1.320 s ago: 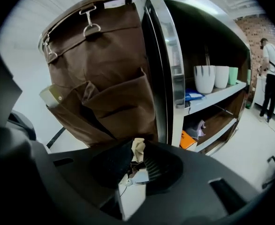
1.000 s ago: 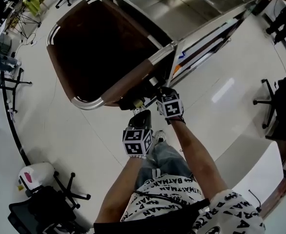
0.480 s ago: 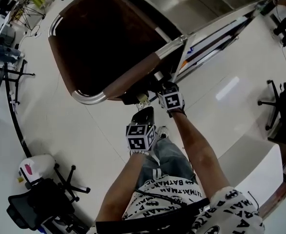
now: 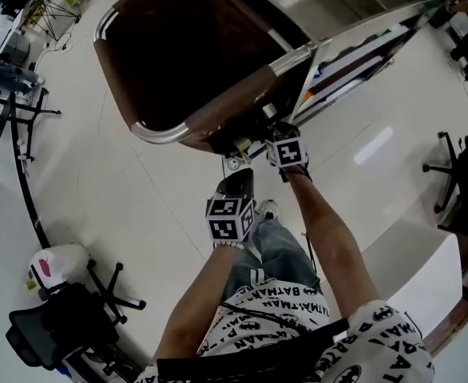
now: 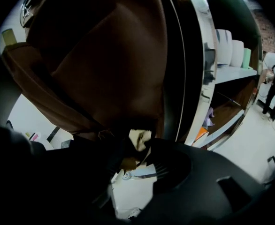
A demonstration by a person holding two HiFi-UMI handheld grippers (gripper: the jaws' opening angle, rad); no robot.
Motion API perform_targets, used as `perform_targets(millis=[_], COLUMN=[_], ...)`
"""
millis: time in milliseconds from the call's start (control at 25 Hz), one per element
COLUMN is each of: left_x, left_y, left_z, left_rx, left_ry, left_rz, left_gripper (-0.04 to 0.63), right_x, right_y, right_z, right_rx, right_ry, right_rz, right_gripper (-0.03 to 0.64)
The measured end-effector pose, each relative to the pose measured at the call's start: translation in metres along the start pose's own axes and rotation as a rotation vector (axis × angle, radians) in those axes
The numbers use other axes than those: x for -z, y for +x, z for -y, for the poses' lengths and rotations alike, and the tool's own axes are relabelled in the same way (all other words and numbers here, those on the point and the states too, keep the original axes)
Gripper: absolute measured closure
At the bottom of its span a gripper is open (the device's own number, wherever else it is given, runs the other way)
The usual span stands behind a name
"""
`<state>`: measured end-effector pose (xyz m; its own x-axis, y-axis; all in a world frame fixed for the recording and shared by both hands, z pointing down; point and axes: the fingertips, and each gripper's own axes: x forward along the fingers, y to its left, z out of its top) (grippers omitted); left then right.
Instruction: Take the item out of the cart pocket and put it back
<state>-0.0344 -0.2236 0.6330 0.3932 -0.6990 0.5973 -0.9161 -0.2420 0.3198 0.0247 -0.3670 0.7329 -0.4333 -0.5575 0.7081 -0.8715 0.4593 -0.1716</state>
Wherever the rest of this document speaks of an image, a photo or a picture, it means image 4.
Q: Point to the person's left forearm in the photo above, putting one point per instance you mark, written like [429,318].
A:
[198,305]

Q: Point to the brown laundry bag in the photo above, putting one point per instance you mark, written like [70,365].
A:
[234,102]

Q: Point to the white table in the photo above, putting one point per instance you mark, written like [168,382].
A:
[421,277]

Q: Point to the orange box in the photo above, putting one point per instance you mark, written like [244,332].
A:
[312,94]

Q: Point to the white bag pink print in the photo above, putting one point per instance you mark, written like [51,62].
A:
[62,265]

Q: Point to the small beige roll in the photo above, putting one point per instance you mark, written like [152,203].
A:
[243,144]

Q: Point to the black tripod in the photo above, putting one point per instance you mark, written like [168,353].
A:
[60,16]

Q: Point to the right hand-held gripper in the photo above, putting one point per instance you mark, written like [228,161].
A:
[288,152]

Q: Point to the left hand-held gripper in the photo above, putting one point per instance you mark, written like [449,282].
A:
[228,219]

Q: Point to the black wristband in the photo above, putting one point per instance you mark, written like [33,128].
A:
[296,173]

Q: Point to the blue white box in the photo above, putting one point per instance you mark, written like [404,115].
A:
[320,72]

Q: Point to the person's blue jeans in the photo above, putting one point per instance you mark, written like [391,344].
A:
[274,257]

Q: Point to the person's right forearm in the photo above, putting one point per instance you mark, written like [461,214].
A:
[334,245]

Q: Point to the white power strip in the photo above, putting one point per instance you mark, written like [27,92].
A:
[66,47]

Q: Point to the grey tape roll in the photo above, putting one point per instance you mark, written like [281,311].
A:
[270,111]

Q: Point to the black curved floor strip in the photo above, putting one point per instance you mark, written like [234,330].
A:
[28,198]

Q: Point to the person's white printed shirt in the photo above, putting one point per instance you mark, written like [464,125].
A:
[282,325]

